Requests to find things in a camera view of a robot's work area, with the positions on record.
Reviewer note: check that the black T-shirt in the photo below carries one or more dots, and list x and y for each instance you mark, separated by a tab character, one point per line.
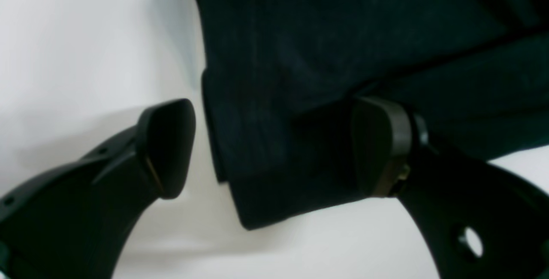
281	77

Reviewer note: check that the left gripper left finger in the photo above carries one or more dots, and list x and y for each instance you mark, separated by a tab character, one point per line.
72	222

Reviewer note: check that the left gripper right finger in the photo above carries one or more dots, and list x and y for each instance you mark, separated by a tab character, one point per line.
479	221

